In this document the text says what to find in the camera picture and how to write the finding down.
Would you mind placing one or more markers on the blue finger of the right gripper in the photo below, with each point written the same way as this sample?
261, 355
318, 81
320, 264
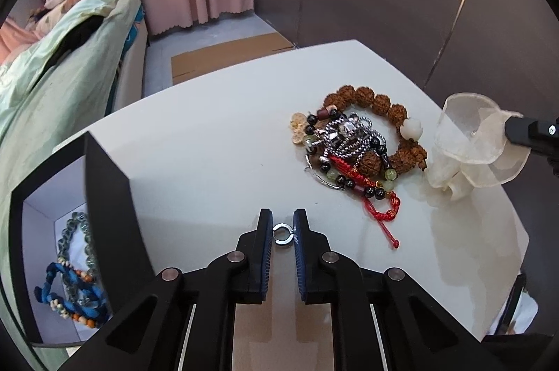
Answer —
541, 136

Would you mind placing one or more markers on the gold butterfly hair clip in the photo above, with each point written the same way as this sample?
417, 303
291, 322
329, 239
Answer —
298, 123

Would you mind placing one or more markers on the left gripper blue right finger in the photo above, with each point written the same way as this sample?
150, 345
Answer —
313, 284

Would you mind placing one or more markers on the sheer cream organza scrunchie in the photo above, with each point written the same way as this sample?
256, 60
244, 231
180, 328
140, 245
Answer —
470, 147

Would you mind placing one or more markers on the black jewelry box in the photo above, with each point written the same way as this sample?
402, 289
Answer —
75, 249

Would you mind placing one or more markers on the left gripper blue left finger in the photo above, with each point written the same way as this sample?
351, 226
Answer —
256, 245

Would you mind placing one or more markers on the flattened brown cardboard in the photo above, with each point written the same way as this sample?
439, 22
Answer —
196, 63

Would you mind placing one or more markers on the silver ball chain jewelry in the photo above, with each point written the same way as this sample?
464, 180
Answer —
349, 138

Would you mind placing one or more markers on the beige bed frame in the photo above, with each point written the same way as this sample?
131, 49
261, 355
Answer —
131, 76

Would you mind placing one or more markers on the thin silver bangle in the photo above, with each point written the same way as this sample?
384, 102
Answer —
319, 178

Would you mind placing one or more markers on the floral pillow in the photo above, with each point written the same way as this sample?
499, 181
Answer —
51, 17

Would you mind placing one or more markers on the pink side curtain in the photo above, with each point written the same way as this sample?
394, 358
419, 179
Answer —
14, 40

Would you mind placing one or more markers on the light green bed quilt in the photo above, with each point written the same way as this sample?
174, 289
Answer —
53, 89

